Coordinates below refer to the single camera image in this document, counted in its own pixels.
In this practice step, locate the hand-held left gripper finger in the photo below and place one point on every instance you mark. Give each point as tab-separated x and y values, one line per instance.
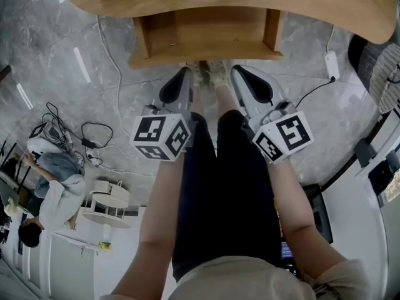
187	95
165	92

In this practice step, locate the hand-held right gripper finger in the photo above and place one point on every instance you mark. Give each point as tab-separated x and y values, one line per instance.
239	89
272	86

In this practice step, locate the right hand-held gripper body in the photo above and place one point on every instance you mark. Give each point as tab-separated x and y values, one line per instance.
290	133

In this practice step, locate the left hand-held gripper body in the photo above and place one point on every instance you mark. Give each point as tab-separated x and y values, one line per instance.
153	130

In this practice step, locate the person's left forearm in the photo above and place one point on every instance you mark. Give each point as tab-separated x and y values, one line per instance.
153	223

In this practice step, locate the person's right forearm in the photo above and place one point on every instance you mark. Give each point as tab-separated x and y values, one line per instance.
297	217

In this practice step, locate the person's left leg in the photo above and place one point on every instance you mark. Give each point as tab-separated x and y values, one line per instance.
197	98

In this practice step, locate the person's leg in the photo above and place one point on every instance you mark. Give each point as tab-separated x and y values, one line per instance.
226	98
197	98

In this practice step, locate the person's right leg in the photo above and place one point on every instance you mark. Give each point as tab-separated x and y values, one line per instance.
226	98

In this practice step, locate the person's left beige shoe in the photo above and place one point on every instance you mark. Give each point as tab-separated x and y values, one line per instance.
195	73

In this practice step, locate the person's beige shoe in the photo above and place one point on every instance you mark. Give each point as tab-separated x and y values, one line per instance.
218	73
195	73

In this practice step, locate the person's right beige shoe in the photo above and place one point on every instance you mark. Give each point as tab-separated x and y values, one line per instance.
218	73

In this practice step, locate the white power strip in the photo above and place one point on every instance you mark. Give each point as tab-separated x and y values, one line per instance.
331	64
90	156

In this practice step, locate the black power adapter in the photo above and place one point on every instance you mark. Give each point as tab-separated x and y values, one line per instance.
86	142

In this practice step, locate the dark grey box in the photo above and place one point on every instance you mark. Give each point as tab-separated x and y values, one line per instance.
365	152

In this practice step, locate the person's black shorts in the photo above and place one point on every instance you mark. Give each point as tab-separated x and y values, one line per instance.
225	183

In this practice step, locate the white round side table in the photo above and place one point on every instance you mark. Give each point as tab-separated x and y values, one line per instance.
109	202

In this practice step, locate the black box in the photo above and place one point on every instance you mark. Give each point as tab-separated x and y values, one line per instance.
381	178

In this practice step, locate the grey woven basket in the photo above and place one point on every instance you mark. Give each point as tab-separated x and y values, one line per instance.
384	73

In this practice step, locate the white rounded appliance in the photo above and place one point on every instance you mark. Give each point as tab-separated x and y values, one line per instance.
40	144

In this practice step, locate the person's light grey shirt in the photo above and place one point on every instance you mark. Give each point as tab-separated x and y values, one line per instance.
250	280

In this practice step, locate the white cabinet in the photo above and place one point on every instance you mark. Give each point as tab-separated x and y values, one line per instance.
72	267

